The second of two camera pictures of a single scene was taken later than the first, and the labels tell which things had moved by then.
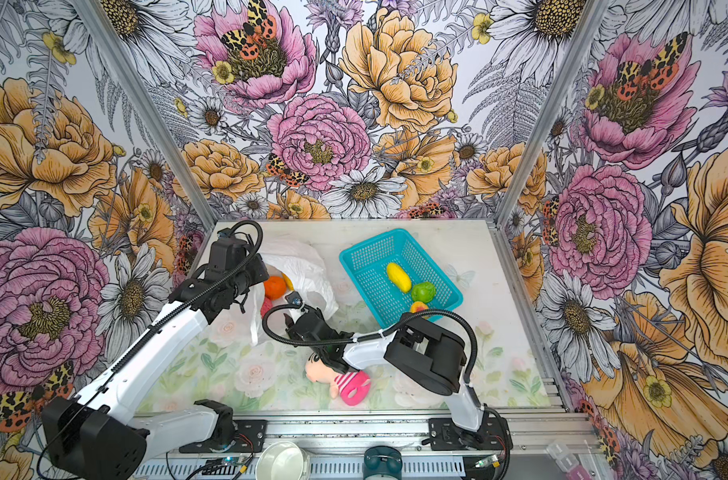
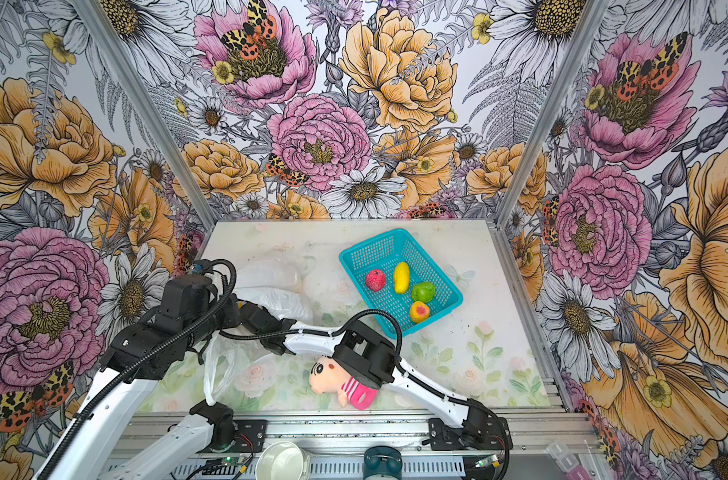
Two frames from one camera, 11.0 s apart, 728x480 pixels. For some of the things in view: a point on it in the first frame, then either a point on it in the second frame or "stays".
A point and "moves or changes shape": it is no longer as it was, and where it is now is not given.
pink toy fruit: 267,304 moves or changes shape
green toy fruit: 423,291 stays
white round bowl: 283,460 stays
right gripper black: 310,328 -> 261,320
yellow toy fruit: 398,277 moves or changes shape
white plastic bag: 307,269 -> 273,282
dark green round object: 382,463 stays
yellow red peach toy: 418,307 stays
